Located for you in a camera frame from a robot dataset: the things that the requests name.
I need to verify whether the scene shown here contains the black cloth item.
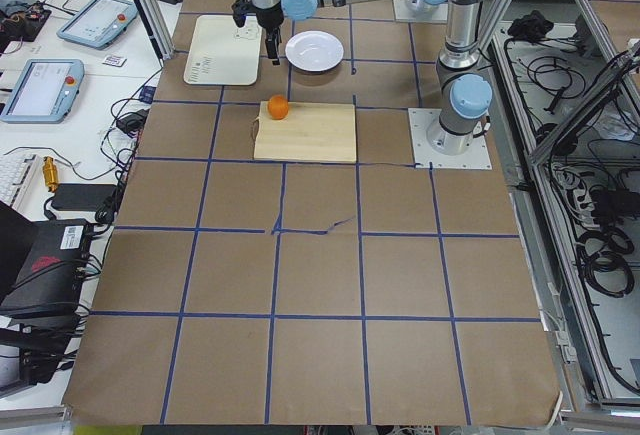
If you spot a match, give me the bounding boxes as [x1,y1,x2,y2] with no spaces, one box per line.
[507,10,554,43]

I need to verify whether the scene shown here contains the far teach pendant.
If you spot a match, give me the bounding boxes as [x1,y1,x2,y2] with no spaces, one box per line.
[57,0,138,49]

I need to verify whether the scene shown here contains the bamboo cutting board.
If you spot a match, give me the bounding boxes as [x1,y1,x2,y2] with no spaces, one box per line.
[253,101,357,163]

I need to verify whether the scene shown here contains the white keyboard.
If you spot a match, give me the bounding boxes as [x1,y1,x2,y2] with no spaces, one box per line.
[0,153,42,211]

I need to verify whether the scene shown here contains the black power adapter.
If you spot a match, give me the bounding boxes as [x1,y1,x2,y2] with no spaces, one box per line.
[51,183,116,211]

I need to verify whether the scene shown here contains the orange fruit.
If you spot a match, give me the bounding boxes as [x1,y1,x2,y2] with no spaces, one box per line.
[267,94,289,120]

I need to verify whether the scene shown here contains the teach pendant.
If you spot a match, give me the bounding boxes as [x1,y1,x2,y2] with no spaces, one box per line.
[1,59,85,124]
[57,0,138,49]

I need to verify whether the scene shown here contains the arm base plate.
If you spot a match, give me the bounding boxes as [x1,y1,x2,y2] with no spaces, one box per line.
[393,0,448,25]
[408,108,492,170]

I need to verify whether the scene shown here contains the white ceramic plate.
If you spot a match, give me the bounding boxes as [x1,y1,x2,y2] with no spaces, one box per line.
[285,31,344,72]

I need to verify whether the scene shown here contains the cream bear tray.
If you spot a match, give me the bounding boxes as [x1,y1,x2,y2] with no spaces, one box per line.
[183,15,262,86]

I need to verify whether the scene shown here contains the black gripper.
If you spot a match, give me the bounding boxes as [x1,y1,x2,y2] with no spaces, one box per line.
[232,0,284,66]

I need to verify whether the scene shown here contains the near teach pendant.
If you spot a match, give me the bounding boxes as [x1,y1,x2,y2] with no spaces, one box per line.
[1,59,85,124]

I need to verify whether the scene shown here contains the black cable bundle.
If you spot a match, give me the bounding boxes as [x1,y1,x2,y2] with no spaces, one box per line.
[574,229,632,299]

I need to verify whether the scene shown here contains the black computer box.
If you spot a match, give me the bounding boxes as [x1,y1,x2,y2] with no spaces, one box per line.
[1,219,93,319]

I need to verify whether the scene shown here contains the yellow metal tool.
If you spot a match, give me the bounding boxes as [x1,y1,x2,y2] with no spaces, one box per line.
[42,156,59,193]

